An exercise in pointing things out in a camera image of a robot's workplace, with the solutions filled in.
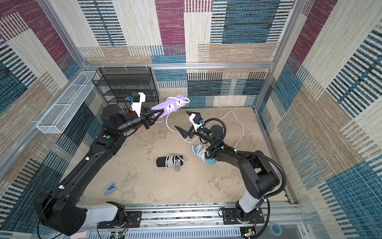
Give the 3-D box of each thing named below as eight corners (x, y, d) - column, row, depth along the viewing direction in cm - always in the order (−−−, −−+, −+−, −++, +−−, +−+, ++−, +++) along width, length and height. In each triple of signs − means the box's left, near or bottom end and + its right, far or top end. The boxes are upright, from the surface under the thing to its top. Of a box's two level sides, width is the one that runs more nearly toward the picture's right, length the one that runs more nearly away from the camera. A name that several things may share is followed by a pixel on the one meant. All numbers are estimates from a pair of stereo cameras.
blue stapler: (107, 195, 83) (104, 194, 81) (105, 188, 85) (103, 187, 83) (116, 190, 84) (115, 189, 82) (115, 184, 87) (113, 182, 85)
